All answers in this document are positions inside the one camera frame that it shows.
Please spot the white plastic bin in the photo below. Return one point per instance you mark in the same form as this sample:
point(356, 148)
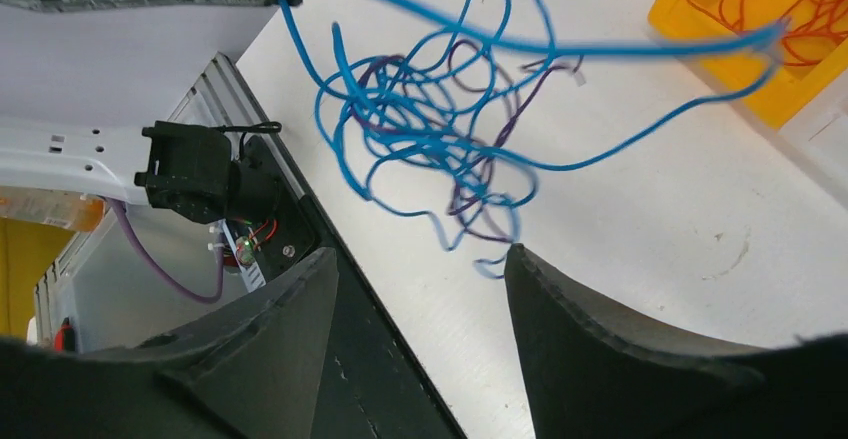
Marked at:
point(816, 139)

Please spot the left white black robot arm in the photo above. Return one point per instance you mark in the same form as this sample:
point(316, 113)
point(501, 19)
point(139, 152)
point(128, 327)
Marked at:
point(88, 88)

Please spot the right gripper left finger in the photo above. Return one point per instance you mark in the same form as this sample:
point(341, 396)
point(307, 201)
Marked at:
point(250, 369)

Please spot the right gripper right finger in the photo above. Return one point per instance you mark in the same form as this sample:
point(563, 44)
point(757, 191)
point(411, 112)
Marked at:
point(596, 368)

